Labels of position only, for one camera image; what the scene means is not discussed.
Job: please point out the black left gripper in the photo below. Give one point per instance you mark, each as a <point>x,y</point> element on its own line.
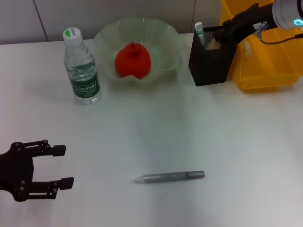
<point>16,170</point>

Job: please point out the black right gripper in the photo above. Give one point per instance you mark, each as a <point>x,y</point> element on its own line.
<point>255,16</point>

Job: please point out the beige eraser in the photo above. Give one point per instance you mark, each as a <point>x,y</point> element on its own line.
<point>213,46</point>

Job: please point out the white paper ball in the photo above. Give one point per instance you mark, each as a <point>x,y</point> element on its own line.
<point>247,49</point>

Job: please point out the mint green utility knife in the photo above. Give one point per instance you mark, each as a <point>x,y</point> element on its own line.
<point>200,33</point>

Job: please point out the clear water bottle green label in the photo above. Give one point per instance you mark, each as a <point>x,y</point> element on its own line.
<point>82,71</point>

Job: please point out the red tomato-shaped object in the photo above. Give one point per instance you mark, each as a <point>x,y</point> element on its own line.
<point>132,61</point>

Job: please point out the grey marker pen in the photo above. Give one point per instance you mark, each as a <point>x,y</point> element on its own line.
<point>170,177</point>

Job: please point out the black mesh pen holder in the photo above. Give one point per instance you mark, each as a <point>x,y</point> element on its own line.
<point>210,68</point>

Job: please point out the frosted green glass fruit bowl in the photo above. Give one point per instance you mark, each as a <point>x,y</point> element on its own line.
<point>106,47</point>

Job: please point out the yellow plastic bin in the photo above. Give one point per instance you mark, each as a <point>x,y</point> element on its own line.
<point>272,68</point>

